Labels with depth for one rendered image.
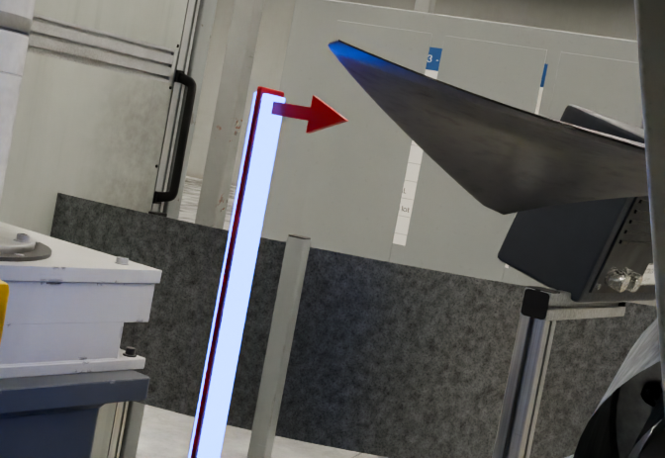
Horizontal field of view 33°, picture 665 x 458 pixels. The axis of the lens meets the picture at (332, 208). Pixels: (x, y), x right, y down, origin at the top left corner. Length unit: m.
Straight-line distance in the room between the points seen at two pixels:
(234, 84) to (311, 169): 4.94
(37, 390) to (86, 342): 0.08
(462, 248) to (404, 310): 4.38
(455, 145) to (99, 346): 0.44
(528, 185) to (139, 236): 1.78
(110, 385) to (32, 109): 1.54
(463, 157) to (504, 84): 5.99
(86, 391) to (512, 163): 0.45
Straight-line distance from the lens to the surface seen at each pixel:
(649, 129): 0.30
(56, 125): 2.54
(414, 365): 2.35
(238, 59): 11.89
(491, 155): 0.69
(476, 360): 2.38
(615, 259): 1.26
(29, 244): 1.00
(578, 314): 1.27
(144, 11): 2.69
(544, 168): 0.69
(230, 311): 0.73
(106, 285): 1.01
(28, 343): 0.97
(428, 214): 6.76
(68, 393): 0.97
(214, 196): 11.89
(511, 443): 1.22
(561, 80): 6.64
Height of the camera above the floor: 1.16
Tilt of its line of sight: 3 degrees down
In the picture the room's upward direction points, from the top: 11 degrees clockwise
